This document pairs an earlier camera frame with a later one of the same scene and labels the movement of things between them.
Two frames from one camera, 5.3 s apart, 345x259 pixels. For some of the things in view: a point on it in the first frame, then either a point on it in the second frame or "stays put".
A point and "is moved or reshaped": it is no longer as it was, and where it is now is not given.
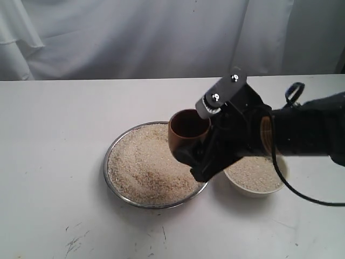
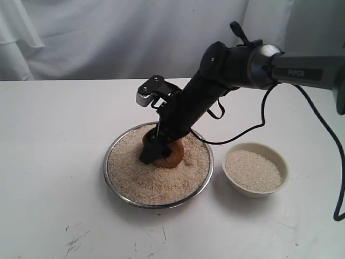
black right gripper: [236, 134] to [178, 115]
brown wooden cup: [186, 129] is moved or reshaped
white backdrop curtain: [113, 39] stays put
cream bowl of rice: [257, 176] stays put
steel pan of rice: [140, 169] stays put
